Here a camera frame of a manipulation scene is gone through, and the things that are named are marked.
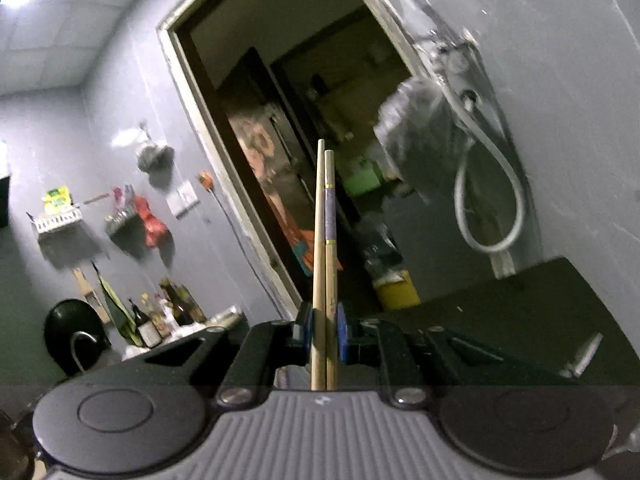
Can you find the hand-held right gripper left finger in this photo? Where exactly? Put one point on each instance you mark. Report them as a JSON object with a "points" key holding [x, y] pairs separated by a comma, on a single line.
{"points": [[306, 330]]}

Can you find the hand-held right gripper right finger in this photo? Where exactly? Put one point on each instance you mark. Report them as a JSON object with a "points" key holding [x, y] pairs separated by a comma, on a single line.
{"points": [[342, 332]]}

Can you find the plain wooden chopstick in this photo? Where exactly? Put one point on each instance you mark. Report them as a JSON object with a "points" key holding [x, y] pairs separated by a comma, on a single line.
{"points": [[318, 260]]}

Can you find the wooden chopstick purple band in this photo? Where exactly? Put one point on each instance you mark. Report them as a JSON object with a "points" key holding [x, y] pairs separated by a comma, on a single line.
{"points": [[330, 210]]}

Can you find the yellow container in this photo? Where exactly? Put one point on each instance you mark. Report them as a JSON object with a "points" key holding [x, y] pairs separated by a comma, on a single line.
{"points": [[397, 292]]}

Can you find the black garbage bags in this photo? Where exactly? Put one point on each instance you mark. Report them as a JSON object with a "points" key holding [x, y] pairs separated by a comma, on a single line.
{"points": [[382, 240]]}

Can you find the orange printed door poster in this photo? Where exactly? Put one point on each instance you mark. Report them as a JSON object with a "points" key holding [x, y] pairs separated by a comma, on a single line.
{"points": [[280, 210]]}

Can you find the brown glass bottle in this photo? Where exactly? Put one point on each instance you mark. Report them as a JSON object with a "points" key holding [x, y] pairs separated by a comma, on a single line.
{"points": [[182, 307]]}

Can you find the dark grey cabinet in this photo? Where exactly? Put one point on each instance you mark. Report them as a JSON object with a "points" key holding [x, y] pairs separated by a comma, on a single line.
{"points": [[430, 240]]}

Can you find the green box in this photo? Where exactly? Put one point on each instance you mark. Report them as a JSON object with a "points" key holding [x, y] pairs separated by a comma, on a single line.
{"points": [[365, 184]]}

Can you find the dark bottle white label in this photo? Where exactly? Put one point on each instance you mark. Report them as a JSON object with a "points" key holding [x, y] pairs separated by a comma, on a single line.
{"points": [[147, 332]]}

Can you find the orange plug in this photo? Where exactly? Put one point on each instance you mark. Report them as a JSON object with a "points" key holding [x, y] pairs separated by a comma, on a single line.
{"points": [[206, 180]]}

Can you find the red hanging cloth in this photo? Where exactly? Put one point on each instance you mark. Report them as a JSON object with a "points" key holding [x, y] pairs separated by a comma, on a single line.
{"points": [[152, 225]]}

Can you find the clear plastic bag dark contents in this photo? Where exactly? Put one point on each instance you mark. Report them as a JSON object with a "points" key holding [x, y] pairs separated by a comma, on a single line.
{"points": [[420, 135]]}

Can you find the wooden spatula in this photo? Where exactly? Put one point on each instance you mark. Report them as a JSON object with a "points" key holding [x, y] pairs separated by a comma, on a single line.
{"points": [[85, 290]]}

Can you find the hanging metal strainer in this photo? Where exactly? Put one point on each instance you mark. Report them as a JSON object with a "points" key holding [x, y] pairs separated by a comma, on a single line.
{"points": [[155, 157]]}

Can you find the storage shelf unit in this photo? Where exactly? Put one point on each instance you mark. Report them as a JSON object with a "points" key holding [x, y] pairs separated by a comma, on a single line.
{"points": [[350, 100]]}

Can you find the black wok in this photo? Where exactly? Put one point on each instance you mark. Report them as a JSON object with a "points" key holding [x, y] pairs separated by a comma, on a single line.
{"points": [[65, 330]]}

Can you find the pale flat utensil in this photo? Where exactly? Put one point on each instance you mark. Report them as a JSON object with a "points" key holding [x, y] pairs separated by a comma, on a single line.
{"points": [[582, 355]]}

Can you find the dark wooden door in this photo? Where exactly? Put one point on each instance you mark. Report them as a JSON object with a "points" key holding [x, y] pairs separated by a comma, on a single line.
{"points": [[240, 95]]}

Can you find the yellow packet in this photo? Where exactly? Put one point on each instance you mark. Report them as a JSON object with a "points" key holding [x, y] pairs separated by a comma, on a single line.
{"points": [[56, 200]]}

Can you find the white wall switch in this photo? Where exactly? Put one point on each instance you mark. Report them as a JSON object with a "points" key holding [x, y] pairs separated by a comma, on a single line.
{"points": [[182, 199]]}

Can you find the metal wall rack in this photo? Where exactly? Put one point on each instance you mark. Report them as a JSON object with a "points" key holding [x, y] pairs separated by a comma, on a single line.
{"points": [[122, 222]]}

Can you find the white wall rack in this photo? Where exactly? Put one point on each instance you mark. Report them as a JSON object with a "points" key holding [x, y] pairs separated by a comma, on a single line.
{"points": [[55, 221]]}

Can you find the metal wall faucet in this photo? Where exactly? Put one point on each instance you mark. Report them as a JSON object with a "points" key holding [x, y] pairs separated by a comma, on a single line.
{"points": [[445, 55]]}

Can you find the pale door frame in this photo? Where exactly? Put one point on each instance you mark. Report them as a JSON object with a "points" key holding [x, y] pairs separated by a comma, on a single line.
{"points": [[169, 35]]}

